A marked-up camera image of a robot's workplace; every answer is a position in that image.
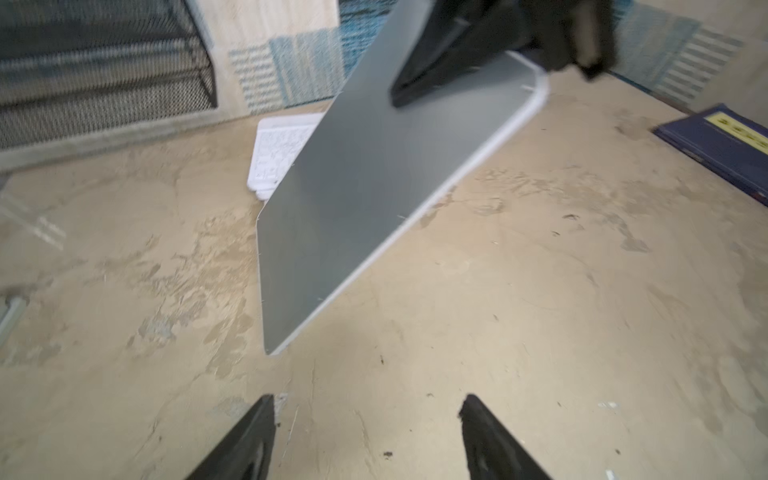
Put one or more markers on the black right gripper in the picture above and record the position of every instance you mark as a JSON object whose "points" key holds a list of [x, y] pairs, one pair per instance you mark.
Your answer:
{"points": [[459, 37]]}

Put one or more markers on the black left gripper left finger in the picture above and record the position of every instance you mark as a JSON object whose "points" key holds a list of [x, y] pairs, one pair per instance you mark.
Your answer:
{"points": [[245, 452]]}

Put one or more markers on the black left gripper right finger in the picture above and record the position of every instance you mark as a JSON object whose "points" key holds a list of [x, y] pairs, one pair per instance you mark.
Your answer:
{"points": [[491, 450]]}

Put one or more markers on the green key keyboard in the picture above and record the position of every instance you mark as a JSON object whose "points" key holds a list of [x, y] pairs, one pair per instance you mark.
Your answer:
{"points": [[370, 170]]}

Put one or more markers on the white key keyboard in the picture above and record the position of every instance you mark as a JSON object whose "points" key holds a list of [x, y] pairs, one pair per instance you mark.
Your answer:
{"points": [[278, 142]]}

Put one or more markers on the pink key keyboard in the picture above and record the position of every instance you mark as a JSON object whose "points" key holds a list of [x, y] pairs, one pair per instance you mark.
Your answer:
{"points": [[264, 194]]}

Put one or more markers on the black white stapler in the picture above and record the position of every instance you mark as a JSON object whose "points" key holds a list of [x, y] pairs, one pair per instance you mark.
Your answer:
{"points": [[12, 309]]}

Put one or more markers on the dark blue notebook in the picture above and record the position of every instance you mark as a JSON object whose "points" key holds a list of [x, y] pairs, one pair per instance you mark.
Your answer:
{"points": [[728, 144]]}

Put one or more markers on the black wire shelf rack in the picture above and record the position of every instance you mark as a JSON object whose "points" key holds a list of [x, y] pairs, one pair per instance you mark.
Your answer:
{"points": [[70, 68]]}

